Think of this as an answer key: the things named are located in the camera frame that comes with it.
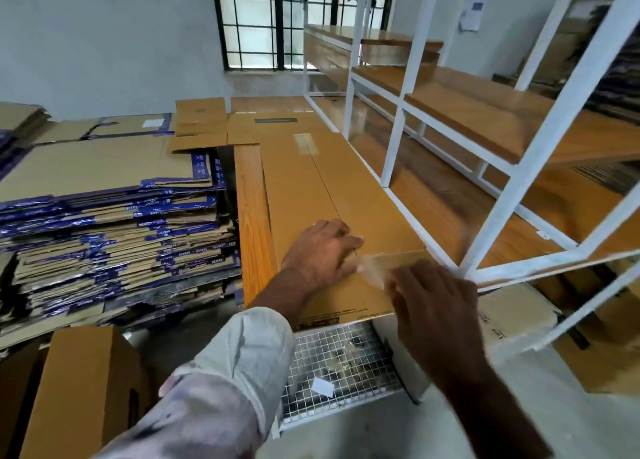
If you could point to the person's right hand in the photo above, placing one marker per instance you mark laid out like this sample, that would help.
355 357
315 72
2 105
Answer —
440 324

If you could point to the person's left hand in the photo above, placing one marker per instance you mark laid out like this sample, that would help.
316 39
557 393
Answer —
320 259

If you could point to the clear packing tape strip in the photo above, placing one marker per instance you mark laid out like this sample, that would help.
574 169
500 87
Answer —
385 267

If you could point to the stack of cardboard boxes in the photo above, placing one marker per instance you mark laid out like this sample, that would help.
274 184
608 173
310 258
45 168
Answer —
90 169
20 124

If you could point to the assembled boxes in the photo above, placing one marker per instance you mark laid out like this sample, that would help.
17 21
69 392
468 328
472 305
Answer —
15 404

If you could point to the person's left forearm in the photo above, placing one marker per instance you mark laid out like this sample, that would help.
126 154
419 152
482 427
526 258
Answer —
280 299

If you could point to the person's right forearm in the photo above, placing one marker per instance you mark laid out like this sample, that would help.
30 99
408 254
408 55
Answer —
500 419

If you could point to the person's light grey shirt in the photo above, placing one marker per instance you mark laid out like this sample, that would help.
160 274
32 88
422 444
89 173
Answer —
210 394

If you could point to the white paper tag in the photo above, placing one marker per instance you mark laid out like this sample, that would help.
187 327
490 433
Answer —
322 386

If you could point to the white metal shelf rack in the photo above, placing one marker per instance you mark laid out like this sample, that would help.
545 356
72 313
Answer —
560 109

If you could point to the black framed window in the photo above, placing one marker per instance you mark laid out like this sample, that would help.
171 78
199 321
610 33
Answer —
250 19

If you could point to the white wall device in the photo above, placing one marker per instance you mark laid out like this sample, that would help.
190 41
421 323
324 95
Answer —
474 9

